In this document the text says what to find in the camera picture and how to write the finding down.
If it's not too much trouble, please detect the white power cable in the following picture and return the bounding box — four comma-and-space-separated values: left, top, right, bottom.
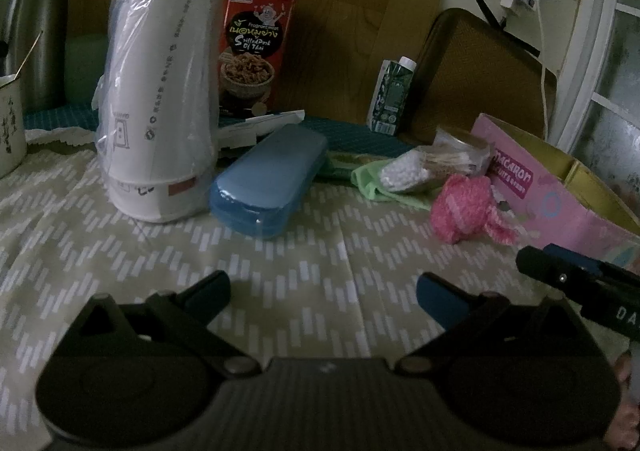
502, 0, 551, 142

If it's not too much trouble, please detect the brown tray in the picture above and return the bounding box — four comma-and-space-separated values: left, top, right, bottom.
398, 9, 556, 144

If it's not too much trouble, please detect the green cloth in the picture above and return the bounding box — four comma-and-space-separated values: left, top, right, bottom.
350, 160, 433, 211

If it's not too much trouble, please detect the green drink carton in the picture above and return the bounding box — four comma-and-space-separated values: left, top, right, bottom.
367, 56, 416, 137

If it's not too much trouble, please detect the cotton swab container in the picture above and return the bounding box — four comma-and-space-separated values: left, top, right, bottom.
378, 126, 492, 193

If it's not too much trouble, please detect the patterned tablecloth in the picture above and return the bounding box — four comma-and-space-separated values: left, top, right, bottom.
1, 145, 546, 450

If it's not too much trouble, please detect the green cup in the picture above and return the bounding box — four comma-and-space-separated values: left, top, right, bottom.
64, 34, 108, 106

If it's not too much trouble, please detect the pink knitted soft toy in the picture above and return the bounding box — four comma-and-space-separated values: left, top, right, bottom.
430, 174, 518, 245

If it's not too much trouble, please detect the white kettle in plastic bag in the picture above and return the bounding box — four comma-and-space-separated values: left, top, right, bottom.
94, 0, 219, 223

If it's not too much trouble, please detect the blue plastic case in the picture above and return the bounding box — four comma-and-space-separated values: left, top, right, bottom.
209, 125, 329, 239

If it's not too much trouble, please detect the red snack bag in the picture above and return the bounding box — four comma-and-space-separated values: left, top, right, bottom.
218, 0, 296, 124

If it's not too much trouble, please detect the stainless steel thermos jug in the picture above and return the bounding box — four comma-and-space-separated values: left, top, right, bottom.
1, 0, 68, 114

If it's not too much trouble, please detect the person right hand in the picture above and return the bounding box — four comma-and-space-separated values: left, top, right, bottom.
604, 353, 640, 450

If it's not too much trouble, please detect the white enamel mug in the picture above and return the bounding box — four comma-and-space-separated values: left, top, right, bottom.
0, 74, 27, 178

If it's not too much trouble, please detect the pink macaron tin box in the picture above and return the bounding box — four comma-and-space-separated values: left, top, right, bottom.
472, 114, 639, 273

